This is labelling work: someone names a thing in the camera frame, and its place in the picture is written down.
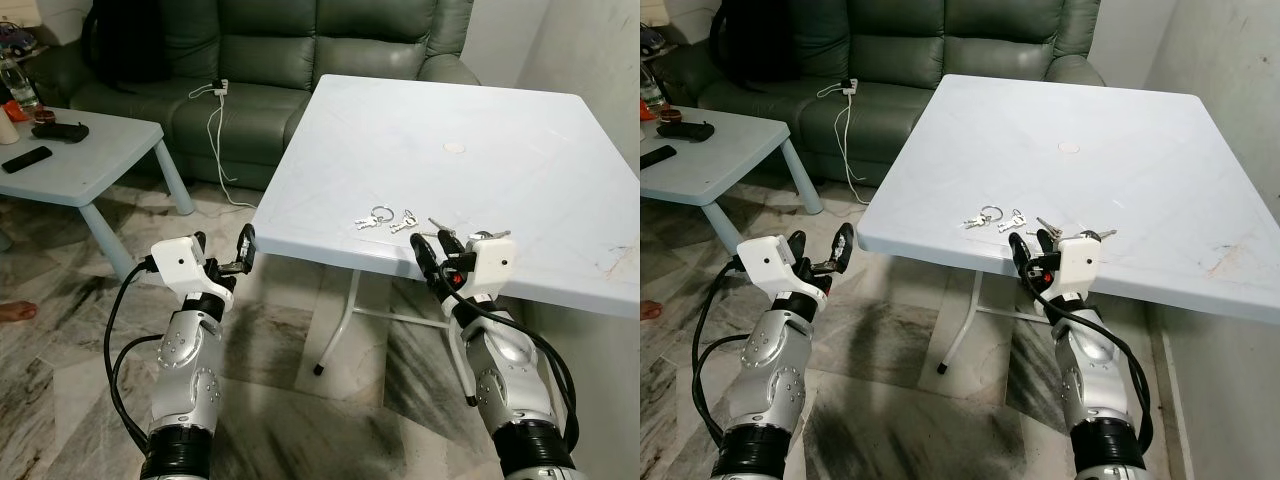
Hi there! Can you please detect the large white plastic table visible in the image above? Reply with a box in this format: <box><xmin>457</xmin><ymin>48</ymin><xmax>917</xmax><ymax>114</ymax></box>
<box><xmin>857</xmin><ymin>74</ymin><xmax>1280</xmax><ymax>377</ymax></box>
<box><xmin>252</xmin><ymin>74</ymin><xmax>641</xmax><ymax>406</ymax></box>

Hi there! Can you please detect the small pale blue table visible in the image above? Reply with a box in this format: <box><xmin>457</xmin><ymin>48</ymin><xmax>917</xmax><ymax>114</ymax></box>
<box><xmin>640</xmin><ymin>105</ymin><xmax>824</xmax><ymax>251</ymax></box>
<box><xmin>0</xmin><ymin>105</ymin><xmax>196</xmax><ymax>281</ymax></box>

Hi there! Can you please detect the black game controller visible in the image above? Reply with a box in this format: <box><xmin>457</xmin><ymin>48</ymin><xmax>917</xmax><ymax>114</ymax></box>
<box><xmin>31</xmin><ymin>120</ymin><xmax>90</xmax><ymax>142</ymax></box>
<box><xmin>655</xmin><ymin>120</ymin><xmax>715</xmax><ymax>142</ymax></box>

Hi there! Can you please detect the green leather sofa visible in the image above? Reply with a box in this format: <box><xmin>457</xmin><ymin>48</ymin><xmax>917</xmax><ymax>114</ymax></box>
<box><xmin>655</xmin><ymin>0</ymin><xmax>1106</xmax><ymax>186</ymax></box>
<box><xmin>30</xmin><ymin>0</ymin><xmax>481</xmax><ymax>191</ymax></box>

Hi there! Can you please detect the black backpack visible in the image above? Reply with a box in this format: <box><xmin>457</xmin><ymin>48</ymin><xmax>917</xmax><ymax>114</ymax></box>
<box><xmin>82</xmin><ymin>0</ymin><xmax>171</xmax><ymax>86</ymax></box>
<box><xmin>715</xmin><ymin>0</ymin><xmax>801</xmax><ymax>86</ymax></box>

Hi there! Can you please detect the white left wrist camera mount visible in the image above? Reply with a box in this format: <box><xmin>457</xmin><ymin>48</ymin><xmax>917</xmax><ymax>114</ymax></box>
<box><xmin>150</xmin><ymin>238</ymin><xmax>236</xmax><ymax>306</ymax></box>
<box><xmin>737</xmin><ymin>236</ymin><xmax>827</xmax><ymax>303</ymax></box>

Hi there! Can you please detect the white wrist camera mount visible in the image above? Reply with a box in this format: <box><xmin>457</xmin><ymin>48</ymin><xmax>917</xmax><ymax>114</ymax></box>
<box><xmin>150</xmin><ymin>238</ymin><xmax>236</xmax><ymax>306</ymax></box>
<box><xmin>1058</xmin><ymin>236</ymin><xmax>1102</xmax><ymax>299</ymax></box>
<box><xmin>737</xmin><ymin>236</ymin><xmax>827</xmax><ymax>303</ymax></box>
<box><xmin>465</xmin><ymin>236</ymin><xmax>517</xmax><ymax>301</ymax></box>

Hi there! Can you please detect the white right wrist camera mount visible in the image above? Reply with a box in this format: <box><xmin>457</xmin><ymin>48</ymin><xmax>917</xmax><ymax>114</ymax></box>
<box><xmin>465</xmin><ymin>236</ymin><xmax>517</xmax><ymax>301</ymax></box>
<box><xmin>1058</xmin><ymin>236</ymin><xmax>1102</xmax><ymax>299</ymax></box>

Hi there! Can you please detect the white charging cable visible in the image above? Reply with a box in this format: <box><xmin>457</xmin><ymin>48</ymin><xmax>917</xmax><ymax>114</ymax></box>
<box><xmin>188</xmin><ymin>85</ymin><xmax>259</xmax><ymax>211</ymax></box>
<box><xmin>817</xmin><ymin>85</ymin><xmax>871</xmax><ymax>206</ymax></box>

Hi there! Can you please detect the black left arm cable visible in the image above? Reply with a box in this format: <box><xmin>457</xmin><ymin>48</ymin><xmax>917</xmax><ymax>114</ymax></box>
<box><xmin>103</xmin><ymin>255</ymin><xmax>166</xmax><ymax>456</ymax></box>
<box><xmin>690</xmin><ymin>255</ymin><xmax>751</xmax><ymax>451</ymax></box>

